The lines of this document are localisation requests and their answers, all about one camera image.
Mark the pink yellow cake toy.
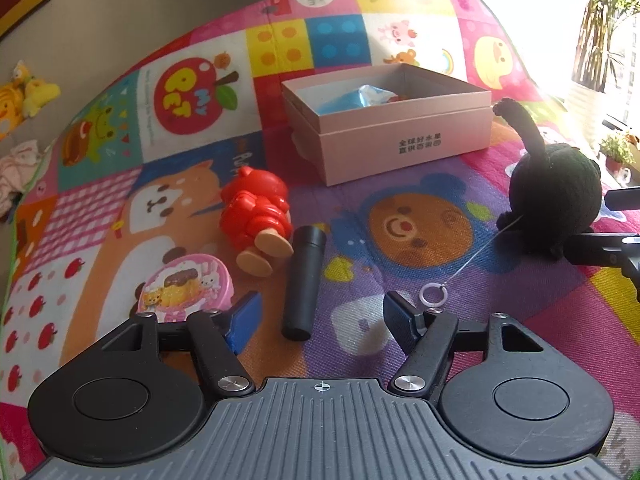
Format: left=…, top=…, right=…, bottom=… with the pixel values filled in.
left=137, top=254, right=234, bottom=323

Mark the black plush toy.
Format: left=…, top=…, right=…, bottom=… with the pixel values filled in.
left=492, top=98, right=602, bottom=260

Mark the red bear toy figure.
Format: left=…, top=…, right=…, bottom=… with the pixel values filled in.
left=219, top=166, right=294, bottom=278

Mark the black cylinder tube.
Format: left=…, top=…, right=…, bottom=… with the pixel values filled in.
left=281, top=226, right=326, bottom=341

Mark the blue tissue pack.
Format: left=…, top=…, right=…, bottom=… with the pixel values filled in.
left=314, top=84, right=400, bottom=115

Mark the small potted flower plant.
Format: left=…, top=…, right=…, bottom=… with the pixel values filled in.
left=600, top=132, right=639, bottom=184

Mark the colourful cartoon play mat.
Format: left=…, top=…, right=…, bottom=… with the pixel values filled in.
left=1, top=0, right=639, bottom=479

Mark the potted palm plant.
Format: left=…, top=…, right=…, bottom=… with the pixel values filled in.
left=572, top=0, right=639, bottom=92

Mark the pink cardboard box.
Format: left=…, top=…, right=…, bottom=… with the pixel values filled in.
left=282, top=64, right=492, bottom=186

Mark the pink white crumpled cloth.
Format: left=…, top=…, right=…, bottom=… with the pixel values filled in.
left=0, top=140, right=42, bottom=223

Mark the yellow duck plush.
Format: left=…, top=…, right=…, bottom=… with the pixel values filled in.
left=12, top=61, right=61, bottom=118

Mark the yellow tiger plush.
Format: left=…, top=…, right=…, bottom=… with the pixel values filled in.
left=0, top=84, right=24, bottom=139

